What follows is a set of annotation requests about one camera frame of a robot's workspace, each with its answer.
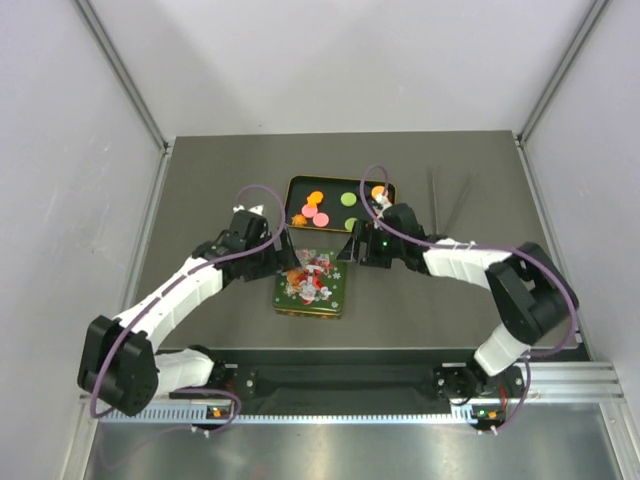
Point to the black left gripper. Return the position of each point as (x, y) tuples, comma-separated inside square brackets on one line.
[(286, 257)]

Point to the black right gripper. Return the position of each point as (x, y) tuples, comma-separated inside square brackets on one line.
[(366, 231)]

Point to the gold square tin lid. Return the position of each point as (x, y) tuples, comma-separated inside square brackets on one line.
[(317, 288)]

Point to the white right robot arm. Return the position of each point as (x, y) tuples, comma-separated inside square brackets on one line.
[(530, 294)]

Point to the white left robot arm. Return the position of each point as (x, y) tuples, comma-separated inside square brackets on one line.
[(121, 364)]

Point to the green round cookie lower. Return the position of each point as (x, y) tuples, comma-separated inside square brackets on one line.
[(350, 223)]

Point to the green round cookie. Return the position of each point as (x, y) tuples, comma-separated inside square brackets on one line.
[(348, 199), (350, 223)]

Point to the orange star cookie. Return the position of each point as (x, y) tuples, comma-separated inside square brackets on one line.
[(299, 220)]

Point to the pink round cookie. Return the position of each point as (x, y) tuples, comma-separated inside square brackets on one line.
[(320, 220), (309, 211)]

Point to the black rectangular tray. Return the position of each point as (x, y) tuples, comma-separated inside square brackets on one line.
[(301, 186)]

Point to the green round cookie upper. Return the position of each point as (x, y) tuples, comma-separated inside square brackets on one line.
[(348, 199)]

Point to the orange bird cookie left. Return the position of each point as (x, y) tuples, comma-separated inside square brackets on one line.
[(314, 199)]

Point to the orange round cookie top right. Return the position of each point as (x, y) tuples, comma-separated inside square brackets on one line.
[(378, 191)]

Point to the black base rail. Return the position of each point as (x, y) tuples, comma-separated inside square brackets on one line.
[(358, 382)]

